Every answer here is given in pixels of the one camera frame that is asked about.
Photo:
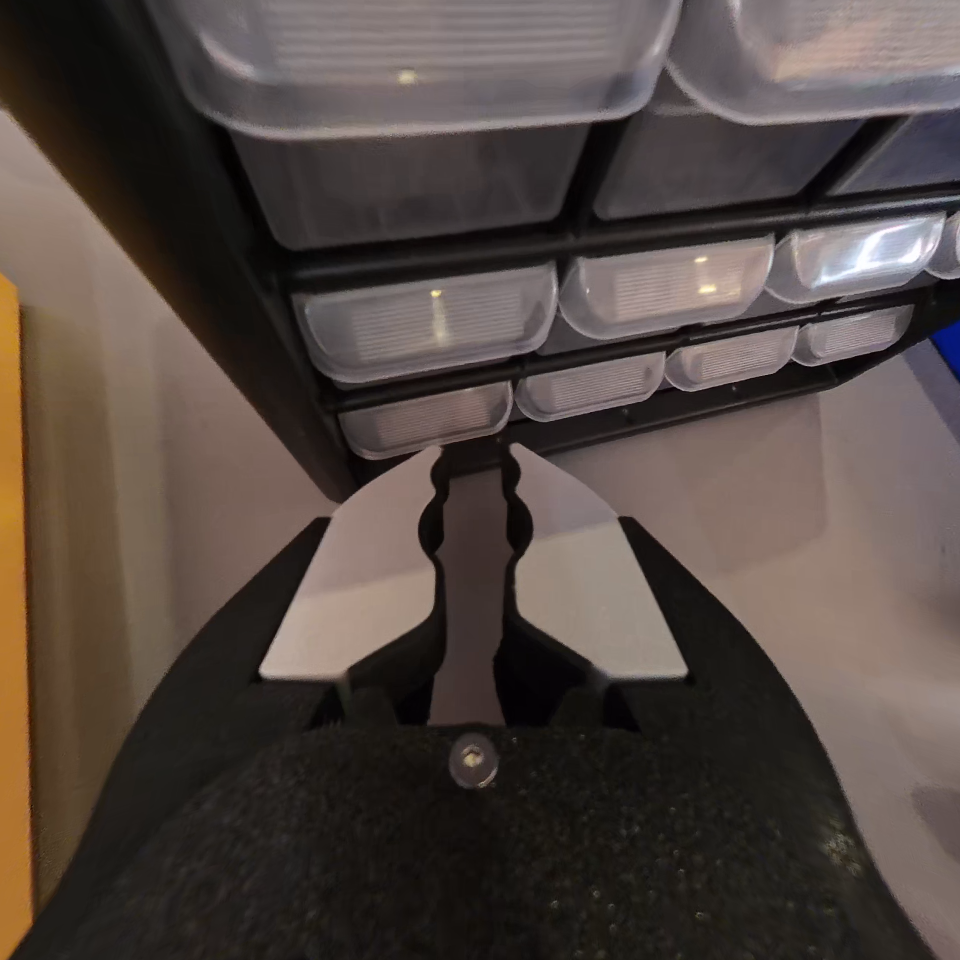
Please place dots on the yellow plastic bin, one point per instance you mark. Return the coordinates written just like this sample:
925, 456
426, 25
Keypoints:
11, 600

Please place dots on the blue plastic bin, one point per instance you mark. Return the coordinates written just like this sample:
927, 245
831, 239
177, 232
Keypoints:
946, 356

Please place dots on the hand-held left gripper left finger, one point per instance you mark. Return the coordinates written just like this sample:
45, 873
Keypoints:
352, 592

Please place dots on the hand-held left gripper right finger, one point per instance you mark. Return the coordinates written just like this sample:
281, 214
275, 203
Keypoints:
600, 592

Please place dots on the black drawer cabinet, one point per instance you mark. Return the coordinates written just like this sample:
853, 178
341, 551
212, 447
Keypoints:
150, 225

